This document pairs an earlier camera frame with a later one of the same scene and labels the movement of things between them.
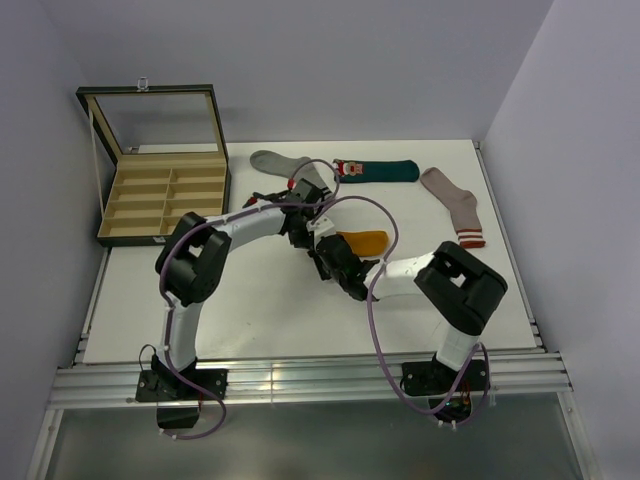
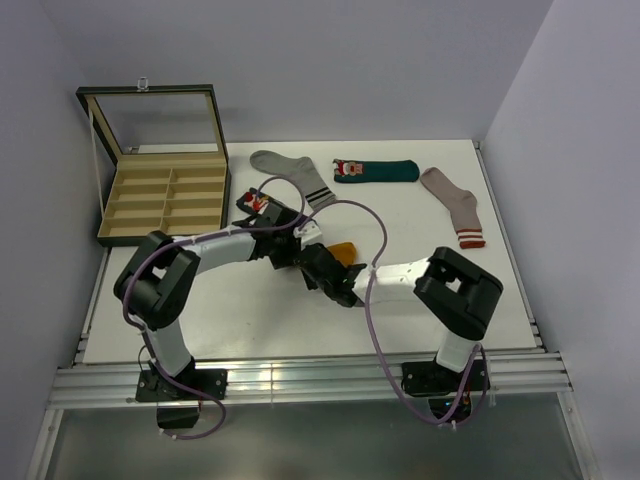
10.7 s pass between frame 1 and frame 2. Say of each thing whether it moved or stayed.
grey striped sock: stayed
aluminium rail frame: stayed
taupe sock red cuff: stayed
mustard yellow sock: moved
